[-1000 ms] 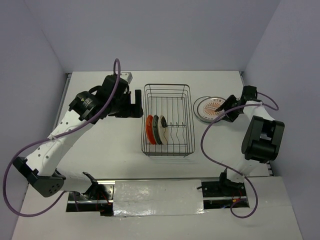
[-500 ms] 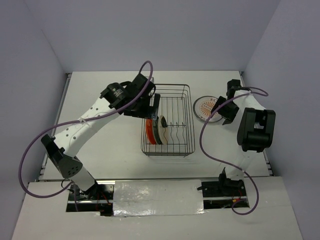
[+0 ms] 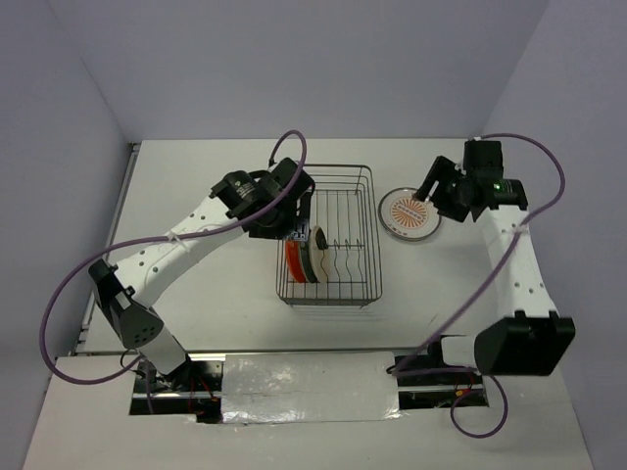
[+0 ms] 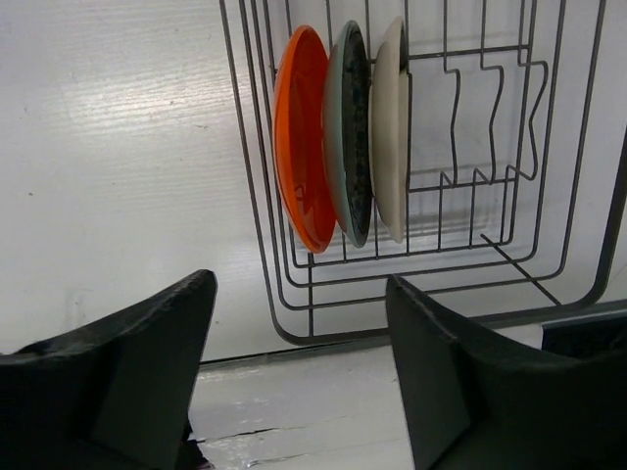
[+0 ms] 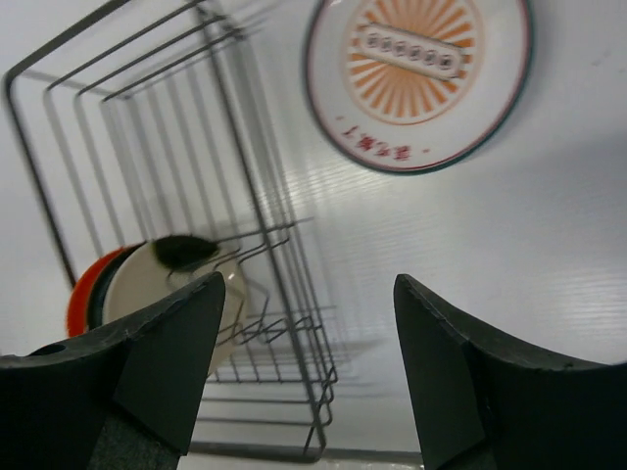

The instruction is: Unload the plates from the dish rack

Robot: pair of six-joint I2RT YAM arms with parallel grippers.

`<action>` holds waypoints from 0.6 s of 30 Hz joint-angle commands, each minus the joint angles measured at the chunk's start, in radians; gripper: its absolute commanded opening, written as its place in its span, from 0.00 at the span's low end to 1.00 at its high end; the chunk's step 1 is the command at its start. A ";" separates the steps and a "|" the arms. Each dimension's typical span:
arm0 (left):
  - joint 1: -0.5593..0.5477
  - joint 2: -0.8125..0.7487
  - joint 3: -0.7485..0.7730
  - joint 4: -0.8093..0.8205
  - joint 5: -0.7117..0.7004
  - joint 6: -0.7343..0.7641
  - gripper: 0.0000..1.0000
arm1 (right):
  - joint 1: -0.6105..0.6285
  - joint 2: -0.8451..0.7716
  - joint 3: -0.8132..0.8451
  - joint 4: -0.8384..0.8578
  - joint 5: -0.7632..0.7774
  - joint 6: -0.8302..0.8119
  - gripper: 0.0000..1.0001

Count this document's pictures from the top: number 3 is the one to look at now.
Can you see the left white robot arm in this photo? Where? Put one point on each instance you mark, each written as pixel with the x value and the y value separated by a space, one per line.
pixel 265 204

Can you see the cream plate floral print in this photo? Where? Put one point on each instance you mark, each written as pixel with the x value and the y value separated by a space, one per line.
pixel 319 256

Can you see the silver foil sheet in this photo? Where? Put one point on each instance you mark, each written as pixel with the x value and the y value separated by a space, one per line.
pixel 278 388

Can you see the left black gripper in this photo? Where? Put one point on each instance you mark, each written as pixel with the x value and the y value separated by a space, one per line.
pixel 296 228

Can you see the green patterned plate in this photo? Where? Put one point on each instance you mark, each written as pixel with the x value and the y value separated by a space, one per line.
pixel 306 263

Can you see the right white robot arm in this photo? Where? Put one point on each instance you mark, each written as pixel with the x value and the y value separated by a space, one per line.
pixel 529 336

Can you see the wire dish rack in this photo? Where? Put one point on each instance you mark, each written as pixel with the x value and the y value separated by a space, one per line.
pixel 343 205

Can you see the black metal base rail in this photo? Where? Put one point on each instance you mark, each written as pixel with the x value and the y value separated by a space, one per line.
pixel 201 397

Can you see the white plate green rim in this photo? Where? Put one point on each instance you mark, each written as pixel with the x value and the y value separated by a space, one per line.
pixel 384 230

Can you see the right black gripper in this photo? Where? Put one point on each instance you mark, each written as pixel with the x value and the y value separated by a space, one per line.
pixel 443 169

